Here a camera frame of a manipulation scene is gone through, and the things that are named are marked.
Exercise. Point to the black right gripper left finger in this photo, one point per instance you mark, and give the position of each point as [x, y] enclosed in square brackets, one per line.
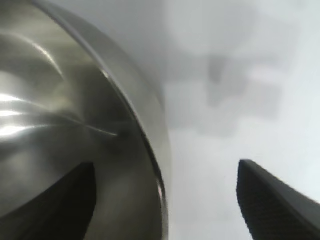
[65, 212]

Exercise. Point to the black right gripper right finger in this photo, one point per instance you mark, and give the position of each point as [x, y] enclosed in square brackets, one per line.
[275, 207]

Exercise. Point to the stainless steel mixing bowl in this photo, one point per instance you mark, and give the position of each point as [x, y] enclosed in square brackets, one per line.
[62, 87]

